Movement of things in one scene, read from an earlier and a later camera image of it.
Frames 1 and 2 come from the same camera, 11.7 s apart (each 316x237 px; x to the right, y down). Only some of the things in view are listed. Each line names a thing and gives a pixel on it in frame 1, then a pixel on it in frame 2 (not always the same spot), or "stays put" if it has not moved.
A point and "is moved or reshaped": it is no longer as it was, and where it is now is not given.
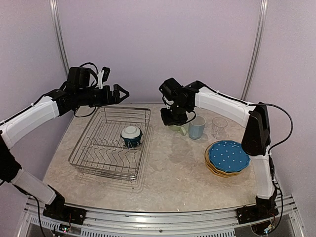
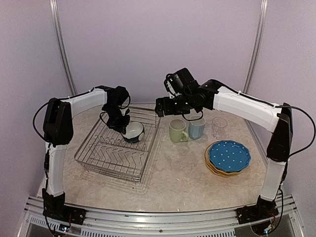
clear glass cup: (218, 124) stays put
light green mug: (182, 128) is moved or reshaped
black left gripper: (108, 98) to (120, 127)
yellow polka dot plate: (222, 173) stays put
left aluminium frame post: (59, 34) stays put
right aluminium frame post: (250, 73) stays put
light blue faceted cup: (196, 127) stays put
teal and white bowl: (131, 136) is moved or reshaped
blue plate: (228, 155) stays put
